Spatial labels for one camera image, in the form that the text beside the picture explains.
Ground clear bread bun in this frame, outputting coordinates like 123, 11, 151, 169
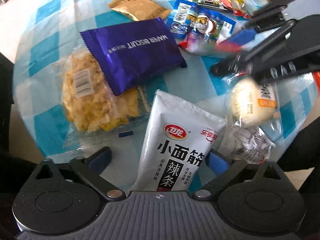
227, 77, 280, 128

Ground blue snack packet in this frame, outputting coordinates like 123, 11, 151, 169
167, 0, 236, 42

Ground red white blue packet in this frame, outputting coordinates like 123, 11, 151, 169
178, 28, 257, 56

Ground white spicy strip packet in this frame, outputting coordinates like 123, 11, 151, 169
131, 90, 226, 191

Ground clear bag yellow crisps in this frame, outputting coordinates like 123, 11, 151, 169
58, 46, 151, 147

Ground purple wafer biscuit packet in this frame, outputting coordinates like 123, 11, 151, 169
80, 17, 187, 96

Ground clear white printed packet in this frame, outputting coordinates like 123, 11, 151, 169
217, 127, 276, 164

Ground gold foil snack packet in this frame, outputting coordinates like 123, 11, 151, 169
107, 0, 171, 21

